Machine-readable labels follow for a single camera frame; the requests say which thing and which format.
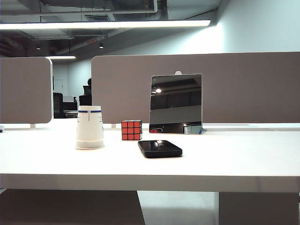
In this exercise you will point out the small grey desk object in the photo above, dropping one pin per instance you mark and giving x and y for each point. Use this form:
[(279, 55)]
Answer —
[(1, 128)]

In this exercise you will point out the brown under-desk panel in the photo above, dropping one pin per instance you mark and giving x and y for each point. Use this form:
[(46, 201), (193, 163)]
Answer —
[(70, 208)]

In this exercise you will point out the rubiks cube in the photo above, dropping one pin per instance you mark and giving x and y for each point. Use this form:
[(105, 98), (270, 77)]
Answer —
[(130, 131)]

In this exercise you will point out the long ceiling light strip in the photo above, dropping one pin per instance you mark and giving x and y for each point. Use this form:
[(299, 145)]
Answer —
[(105, 24)]

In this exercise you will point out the white paper cup round logo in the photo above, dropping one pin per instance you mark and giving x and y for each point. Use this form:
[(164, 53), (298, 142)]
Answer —
[(90, 145)]

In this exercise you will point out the black smartphone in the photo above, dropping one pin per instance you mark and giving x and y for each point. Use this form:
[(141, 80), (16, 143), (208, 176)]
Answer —
[(159, 150)]

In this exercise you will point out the grey desk leg panel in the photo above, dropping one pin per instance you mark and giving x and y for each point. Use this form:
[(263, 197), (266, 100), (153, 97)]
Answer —
[(257, 208)]

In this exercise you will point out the white paper cup blue stripe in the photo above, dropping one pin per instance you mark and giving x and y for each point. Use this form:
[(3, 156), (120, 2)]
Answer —
[(90, 124)]

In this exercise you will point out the wide grey desk divider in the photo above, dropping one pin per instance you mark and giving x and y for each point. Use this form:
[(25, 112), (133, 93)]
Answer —
[(122, 93)]

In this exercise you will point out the narrow grey desk divider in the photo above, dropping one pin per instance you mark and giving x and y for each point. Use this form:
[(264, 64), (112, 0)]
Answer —
[(23, 91)]

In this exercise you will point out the white mirror hanging tab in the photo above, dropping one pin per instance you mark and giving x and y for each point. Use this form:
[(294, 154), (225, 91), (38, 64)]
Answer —
[(178, 72)]

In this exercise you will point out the rectangular table mirror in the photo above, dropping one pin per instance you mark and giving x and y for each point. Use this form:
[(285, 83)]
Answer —
[(175, 100)]

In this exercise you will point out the dark background office furniture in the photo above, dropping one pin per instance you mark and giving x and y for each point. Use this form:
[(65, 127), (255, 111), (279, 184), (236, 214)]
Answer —
[(58, 105)]

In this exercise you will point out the black office chair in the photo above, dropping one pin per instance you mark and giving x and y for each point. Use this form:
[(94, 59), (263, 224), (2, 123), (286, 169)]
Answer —
[(86, 97)]

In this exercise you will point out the ceiling ventilation duct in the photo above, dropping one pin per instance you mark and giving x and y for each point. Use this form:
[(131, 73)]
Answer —
[(131, 7)]

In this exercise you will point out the short ceiling light strip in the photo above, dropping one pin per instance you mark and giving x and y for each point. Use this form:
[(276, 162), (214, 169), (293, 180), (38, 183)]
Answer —
[(61, 57)]

